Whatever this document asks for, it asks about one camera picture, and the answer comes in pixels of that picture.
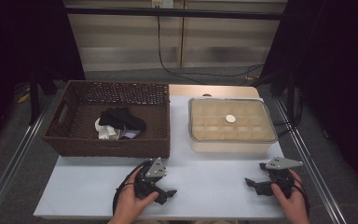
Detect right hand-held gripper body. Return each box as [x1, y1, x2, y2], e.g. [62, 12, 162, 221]
[259, 156, 305, 201]

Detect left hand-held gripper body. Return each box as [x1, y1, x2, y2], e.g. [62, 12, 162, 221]
[134, 157, 169, 201]

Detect cream divided storage box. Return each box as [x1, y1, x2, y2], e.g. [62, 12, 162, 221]
[188, 98, 278, 154]

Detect black sock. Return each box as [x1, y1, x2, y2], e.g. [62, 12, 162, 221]
[98, 106, 147, 132]

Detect white sock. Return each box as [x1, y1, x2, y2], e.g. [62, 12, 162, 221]
[94, 117, 121, 141]

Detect clear plastic box lid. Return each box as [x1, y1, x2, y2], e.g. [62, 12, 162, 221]
[187, 97, 279, 144]

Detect brown wicker basket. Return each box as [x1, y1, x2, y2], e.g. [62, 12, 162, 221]
[42, 79, 172, 159]

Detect person's right hand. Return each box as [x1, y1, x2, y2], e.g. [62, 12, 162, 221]
[270, 169, 310, 224]

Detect person's left hand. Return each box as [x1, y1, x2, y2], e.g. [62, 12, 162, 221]
[114, 168, 160, 220]

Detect lilac sock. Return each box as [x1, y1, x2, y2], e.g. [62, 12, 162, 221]
[117, 128, 142, 140]

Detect black metal stand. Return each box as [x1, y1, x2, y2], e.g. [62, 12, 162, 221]
[27, 69, 59, 126]
[269, 69, 297, 123]

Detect black curtain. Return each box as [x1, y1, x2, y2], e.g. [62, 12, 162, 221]
[0, 0, 87, 157]
[259, 0, 358, 200]

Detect small yellow object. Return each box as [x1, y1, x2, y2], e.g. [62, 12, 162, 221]
[16, 92, 31, 105]

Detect black horizontal bar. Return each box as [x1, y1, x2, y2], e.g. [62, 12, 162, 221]
[64, 7, 288, 21]

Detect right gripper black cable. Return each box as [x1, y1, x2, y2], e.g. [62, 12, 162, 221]
[292, 182, 311, 217]

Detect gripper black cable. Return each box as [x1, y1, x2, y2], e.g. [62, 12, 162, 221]
[292, 182, 311, 217]
[112, 159, 153, 217]

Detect aluminium floor rail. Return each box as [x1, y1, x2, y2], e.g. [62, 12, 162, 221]
[0, 102, 53, 224]
[274, 98, 348, 224]

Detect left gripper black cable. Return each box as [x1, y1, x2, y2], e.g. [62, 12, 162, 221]
[112, 159, 153, 217]

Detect black floor cables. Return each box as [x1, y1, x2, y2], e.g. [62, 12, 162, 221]
[273, 90, 304, 138]

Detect black wall cable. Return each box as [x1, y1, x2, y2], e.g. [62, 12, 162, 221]
[157, 7, 266, 87]

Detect white wall socket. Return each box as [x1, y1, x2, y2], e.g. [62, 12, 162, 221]
[151, 0, 175, 9]

